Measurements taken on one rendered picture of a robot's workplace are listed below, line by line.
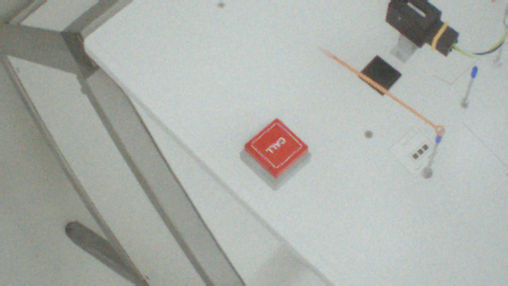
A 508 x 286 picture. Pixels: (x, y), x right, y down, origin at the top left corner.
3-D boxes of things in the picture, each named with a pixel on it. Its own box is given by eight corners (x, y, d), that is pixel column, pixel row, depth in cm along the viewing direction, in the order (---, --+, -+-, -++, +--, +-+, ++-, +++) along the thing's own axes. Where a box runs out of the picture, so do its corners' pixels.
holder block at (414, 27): (403, 2, 131) (407, -16, 128) (438, 29, 130) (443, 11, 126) (384, 21, 130) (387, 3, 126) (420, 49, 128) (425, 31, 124)
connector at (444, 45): (427, 20, 129) (429, 12, 127) (458, 43, 128) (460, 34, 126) (416, 36, 128) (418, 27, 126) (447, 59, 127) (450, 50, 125)
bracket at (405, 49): (410, 30, 135) (414, 9, 131) (424, 42, 134) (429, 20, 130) (389, 52, 134) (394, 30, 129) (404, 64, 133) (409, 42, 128)
